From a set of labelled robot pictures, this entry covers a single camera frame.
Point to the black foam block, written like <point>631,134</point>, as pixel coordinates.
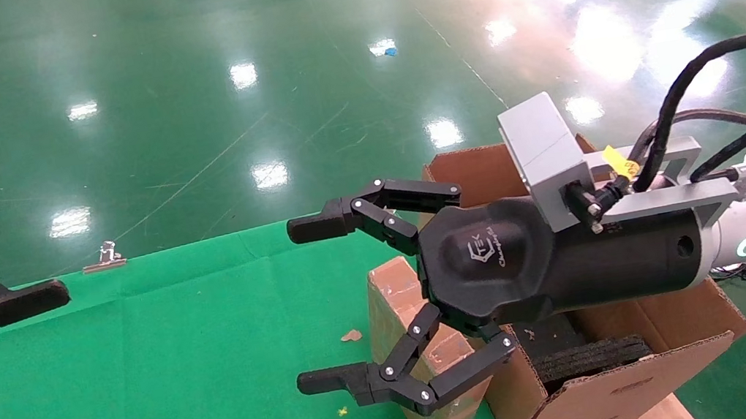
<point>591,358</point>

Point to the blue scrap on floor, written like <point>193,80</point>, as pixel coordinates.
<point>391,52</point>

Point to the brown cardboard scrap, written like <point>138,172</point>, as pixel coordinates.
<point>351,335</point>

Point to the large open brown carton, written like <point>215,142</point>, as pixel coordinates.
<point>594,405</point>

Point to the green table cloth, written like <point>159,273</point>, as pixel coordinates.
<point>180,356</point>

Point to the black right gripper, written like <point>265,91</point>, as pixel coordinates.
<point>499,264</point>

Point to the small brown cardboard box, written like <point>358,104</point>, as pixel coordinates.
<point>395,309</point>

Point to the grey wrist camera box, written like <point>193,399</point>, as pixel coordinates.
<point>541,147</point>

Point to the silver binder clip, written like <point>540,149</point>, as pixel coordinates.
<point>105,258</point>

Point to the grey camera mounting bracket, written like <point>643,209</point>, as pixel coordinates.
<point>667,199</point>

